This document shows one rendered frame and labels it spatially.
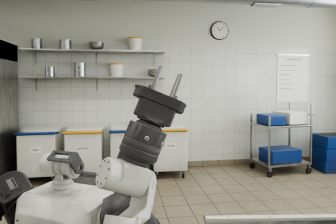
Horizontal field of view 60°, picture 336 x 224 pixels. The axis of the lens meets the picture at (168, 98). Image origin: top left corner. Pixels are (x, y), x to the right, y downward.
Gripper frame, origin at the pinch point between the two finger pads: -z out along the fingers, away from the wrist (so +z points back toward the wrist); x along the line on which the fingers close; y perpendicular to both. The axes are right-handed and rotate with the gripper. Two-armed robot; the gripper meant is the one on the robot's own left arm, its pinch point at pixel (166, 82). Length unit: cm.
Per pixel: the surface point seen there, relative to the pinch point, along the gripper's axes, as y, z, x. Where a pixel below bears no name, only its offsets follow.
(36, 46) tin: 399, -53, 160
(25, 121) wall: 438, 60, 138
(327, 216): 42, 17, -85
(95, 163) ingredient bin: 376, 76, 9
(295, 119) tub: 354, -97, -255
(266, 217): 45, 26, -63
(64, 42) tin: 395, -75, 124
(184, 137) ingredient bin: 365, -6, -98
